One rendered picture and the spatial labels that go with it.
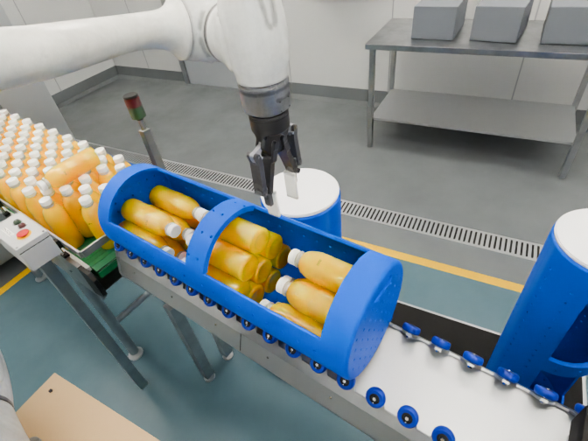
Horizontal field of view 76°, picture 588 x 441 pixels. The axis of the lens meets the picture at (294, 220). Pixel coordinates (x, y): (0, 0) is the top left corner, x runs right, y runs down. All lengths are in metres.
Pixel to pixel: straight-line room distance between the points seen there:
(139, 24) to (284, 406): 1.70
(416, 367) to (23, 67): 0.94
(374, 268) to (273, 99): 0.38
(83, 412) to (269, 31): 0.87
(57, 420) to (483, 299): 2.03
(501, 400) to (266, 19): 0.91
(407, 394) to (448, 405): 0.09
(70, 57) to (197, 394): 1.78
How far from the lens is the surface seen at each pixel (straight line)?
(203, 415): 2.06
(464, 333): 2.05
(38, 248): 1.44
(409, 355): 1.04
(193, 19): 0.73
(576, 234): 1.29
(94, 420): 1.02
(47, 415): 1.09
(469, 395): 1.02
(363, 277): 0.77
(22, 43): 0.54
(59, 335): 2.71
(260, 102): 0.67
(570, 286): 1.27
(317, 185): 1.33
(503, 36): 3.15
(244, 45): 0.63
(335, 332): 0.77
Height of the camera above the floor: 1.83
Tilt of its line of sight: 41 degrees down
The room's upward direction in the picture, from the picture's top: 8 degrees counter-clockwise
